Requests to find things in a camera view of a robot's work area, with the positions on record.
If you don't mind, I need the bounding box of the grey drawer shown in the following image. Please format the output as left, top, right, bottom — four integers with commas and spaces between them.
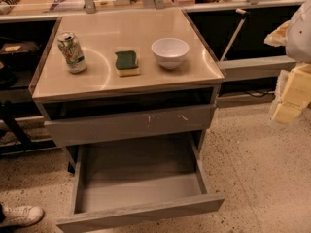
45, 104, 216, 147
57, 133, 225, 233

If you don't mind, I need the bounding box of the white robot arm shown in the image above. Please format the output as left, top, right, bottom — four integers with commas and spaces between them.
264, 0, 311, 124

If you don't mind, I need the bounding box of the grey drawer cabinet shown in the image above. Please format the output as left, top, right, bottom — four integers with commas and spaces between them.
28, 7, 225, 175

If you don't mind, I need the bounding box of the grey top drawer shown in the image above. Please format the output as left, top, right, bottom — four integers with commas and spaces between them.
45, 104, 216, 147

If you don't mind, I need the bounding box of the grey shelf beam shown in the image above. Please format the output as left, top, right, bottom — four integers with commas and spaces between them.
218, 55, 296, 82

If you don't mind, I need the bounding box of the white bowl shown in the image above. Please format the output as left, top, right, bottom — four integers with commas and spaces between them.
151, 38, 190, 70

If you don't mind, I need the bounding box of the green yellow sponge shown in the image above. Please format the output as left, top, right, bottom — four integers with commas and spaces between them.
115, 50, 140, 77

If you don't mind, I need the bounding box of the green white soda can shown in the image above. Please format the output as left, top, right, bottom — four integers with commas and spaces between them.
57, 32, 86, 74

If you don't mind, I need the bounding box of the black object on left shelf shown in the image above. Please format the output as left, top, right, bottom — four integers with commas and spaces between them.
0, 41, 40, 55

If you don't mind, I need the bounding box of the white sneaker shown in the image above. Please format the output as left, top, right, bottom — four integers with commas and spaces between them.
0, 206, 45, 228

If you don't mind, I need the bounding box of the black cable on floor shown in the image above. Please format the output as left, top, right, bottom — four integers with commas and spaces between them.
244, 89, 276, 99

